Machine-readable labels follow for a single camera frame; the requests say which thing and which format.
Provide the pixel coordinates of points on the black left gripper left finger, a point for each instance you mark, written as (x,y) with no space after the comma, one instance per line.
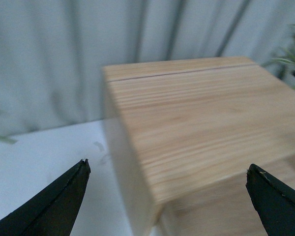
(53,211)

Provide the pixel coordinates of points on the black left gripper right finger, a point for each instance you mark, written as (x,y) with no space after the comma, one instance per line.
(273,200)

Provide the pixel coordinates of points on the light wooden drawer cabinet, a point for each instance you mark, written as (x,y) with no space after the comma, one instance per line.
(182,135)

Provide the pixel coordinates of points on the grey pleated curtain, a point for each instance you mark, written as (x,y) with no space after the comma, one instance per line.
(52,51)

